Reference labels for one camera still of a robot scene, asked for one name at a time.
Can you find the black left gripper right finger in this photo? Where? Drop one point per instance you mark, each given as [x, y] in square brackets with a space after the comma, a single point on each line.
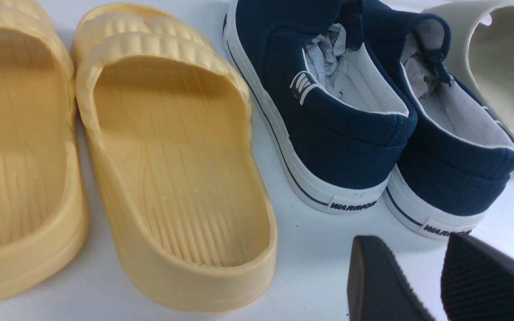
[477, 281]

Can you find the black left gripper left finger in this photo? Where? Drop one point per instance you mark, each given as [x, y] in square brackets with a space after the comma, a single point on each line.
[377, 288]

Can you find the navy canvas sneaker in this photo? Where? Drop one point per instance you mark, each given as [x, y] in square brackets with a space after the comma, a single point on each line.
[459, 158]
[336, 118]

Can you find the left beige foam slipper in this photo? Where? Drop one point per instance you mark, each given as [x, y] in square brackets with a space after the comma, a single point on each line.
[482, 51]

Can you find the right yellow foam slipper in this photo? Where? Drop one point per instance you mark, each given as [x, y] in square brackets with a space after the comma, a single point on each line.
[169, 130]

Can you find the yellow foam slipper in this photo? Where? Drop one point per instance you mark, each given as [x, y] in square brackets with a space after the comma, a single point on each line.
[43, 209]
[169, 130]

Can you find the left yellow foam slipper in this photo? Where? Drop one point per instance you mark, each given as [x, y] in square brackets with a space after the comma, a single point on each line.
[43, 209]

